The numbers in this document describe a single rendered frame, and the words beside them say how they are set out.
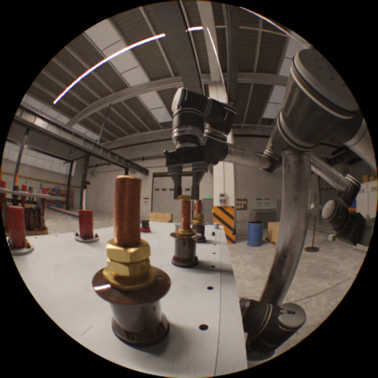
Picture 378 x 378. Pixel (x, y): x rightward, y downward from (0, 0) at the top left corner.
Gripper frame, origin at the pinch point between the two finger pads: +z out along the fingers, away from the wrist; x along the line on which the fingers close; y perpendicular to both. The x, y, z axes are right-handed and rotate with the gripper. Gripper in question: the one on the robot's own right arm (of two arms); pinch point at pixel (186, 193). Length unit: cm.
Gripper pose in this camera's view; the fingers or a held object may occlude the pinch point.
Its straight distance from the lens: 39.7
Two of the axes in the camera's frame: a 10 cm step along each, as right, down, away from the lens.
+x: 8.9, -0.3, -4.5
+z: -0.2, 9.9, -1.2
